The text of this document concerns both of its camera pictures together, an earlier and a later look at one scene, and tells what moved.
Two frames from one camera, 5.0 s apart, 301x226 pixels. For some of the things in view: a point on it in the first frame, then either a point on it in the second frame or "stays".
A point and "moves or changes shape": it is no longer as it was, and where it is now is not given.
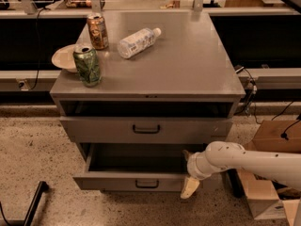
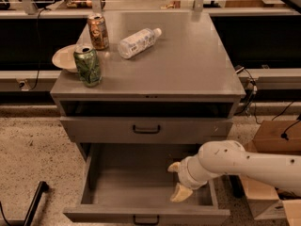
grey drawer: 134,166 moves or changes shape
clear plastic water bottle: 137,42 stays
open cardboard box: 266,199 stays
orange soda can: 98,31 stays
